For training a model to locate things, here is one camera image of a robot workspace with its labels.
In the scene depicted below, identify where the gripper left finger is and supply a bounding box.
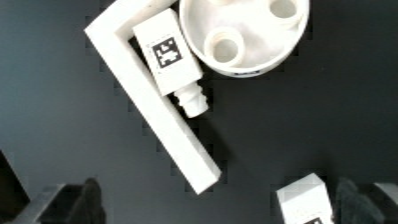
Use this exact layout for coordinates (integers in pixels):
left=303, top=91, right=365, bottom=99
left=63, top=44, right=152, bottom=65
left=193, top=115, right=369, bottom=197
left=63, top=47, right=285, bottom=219
left=10, top=177, right=108, bottom=224

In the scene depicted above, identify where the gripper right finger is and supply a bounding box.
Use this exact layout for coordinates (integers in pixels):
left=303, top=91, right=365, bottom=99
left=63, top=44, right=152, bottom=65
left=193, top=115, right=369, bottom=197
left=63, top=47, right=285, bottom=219
left=333, top=178, right=398, bottom=224

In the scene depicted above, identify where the white stool leg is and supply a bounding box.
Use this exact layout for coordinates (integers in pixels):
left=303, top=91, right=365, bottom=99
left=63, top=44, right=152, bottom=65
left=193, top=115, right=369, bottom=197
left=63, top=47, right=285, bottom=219
left=275, top=173, right=333, bottom=224

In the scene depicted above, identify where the white stool leg corner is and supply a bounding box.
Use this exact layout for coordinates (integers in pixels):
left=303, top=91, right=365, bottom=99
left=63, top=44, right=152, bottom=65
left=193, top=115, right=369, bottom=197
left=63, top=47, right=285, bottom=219
left=133, top=8, right=207, bottom=118

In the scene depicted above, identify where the white round stool seat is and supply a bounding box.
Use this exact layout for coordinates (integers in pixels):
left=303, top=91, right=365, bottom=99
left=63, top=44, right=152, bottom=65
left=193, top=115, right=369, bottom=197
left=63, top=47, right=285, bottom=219
left=179, top=0, right=310, bottom=78

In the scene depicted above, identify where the white L-shaped fence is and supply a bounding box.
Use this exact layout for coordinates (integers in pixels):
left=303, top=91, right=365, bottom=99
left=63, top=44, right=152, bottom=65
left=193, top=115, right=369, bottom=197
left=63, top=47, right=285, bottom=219
left=85, top=0, right=221, bottom=194

